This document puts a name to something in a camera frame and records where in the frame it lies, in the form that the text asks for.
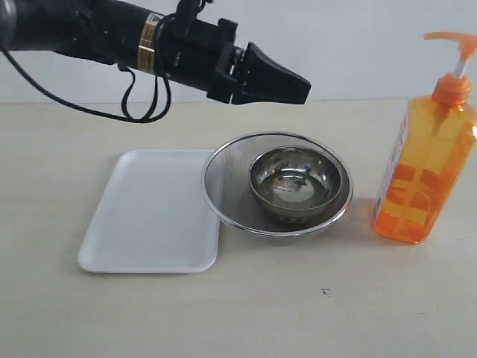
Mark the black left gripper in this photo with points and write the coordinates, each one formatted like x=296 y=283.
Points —
x=250 y=76

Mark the orange pump soap bottle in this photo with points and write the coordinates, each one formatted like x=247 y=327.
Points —
x=435 y=140

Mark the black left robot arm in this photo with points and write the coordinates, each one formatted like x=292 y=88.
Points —
x=186 y=49

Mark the small stainless steel bowl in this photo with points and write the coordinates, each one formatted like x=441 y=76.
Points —
x=295 y=182

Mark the steel mesh strainer basket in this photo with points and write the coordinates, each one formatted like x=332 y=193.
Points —
x=225 y=185

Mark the white rectangular tray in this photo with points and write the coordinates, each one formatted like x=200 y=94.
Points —
x=152 y=217

